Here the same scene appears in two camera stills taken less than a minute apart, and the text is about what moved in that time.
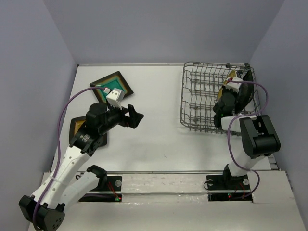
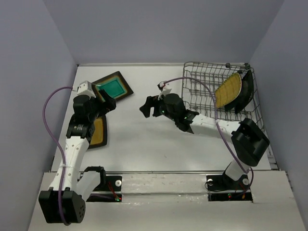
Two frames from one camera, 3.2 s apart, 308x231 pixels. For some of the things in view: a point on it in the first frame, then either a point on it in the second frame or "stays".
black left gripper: [135, 117] to [109, 104]
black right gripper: [225, 89] to [151, 101]
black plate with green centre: [115, 80] stays
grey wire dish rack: [201, 83] stays
